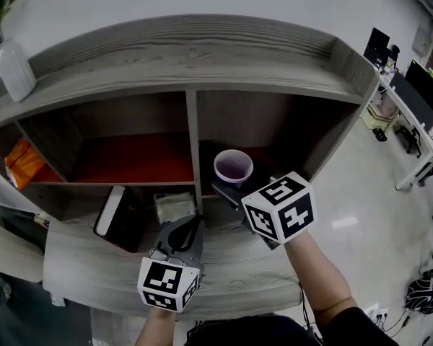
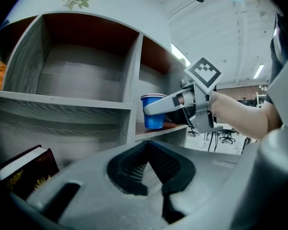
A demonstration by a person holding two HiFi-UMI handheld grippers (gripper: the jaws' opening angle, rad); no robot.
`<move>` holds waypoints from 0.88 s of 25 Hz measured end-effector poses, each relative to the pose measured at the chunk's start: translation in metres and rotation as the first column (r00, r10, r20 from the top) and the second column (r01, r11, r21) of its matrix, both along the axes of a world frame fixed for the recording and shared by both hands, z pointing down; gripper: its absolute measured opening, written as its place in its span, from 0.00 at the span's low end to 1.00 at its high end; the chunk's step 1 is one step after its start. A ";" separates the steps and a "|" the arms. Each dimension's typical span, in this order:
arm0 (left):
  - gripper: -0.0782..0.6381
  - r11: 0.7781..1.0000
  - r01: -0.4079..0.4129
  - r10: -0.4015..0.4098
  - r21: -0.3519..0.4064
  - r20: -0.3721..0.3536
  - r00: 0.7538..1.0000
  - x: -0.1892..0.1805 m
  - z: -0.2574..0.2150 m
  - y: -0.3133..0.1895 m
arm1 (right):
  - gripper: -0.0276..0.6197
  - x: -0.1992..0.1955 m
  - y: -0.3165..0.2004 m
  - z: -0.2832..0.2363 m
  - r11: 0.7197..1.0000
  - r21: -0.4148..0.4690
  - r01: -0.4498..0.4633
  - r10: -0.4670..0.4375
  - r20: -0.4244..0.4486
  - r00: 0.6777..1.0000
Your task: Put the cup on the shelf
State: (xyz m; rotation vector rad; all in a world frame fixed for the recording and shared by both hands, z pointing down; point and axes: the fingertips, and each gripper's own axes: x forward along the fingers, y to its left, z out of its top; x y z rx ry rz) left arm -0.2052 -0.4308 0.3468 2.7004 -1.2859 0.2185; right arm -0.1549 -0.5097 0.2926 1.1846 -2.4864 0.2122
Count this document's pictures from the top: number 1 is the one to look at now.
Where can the grey wall box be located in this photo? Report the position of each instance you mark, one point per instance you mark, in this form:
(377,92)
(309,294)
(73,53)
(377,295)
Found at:
(424,40)

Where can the grey wooden shelf unit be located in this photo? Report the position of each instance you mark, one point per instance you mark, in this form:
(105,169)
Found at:
(187,63)

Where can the white paper cup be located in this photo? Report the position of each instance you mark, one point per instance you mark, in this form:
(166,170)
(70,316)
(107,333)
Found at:
(233,168)

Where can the black office chair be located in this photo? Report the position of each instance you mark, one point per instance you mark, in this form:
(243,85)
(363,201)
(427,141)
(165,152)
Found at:
(409,141)

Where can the white vase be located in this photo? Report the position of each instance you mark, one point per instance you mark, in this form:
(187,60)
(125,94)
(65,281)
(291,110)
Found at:
(16,72)

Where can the white crumpled item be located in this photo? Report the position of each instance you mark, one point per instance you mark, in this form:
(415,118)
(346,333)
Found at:
(57,299)

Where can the person's left forearm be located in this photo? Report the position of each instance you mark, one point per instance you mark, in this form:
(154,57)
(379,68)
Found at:
(157,328)

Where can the pale yellow box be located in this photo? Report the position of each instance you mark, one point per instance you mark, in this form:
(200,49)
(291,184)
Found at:
(379,115)

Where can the person's black clothing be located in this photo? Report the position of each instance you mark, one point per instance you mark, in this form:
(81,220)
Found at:
(245,332)

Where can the person's right forearm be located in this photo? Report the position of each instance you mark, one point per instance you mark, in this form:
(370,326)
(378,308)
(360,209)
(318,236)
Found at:
(317,272)

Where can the white tissue pack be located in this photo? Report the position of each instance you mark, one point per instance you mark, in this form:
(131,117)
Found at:
(175,207)

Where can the black shoes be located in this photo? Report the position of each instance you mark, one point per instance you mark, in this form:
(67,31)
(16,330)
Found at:
(380,135)

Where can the dark red book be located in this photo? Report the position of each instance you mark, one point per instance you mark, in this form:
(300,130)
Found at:
(119,222)

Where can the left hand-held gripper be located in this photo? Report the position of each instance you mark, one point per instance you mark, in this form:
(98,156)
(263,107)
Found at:
(162,283)

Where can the black desk divider panel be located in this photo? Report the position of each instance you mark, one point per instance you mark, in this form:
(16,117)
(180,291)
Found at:
(413,101)

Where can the orange packet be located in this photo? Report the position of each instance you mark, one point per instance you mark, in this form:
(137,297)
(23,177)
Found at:
(23,164)

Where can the white power strip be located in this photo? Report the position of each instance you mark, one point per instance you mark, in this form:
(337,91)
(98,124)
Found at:
(379,315)

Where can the small black monitor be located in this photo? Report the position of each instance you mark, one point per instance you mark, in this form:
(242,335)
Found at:
(377,45)

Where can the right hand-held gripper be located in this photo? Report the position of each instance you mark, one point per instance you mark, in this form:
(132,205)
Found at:
(285,207)

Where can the grey wooden desk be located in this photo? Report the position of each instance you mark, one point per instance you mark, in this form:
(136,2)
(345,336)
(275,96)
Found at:
(94,276)

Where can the long white office desk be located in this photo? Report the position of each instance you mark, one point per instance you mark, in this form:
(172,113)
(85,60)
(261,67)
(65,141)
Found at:
(425,146)

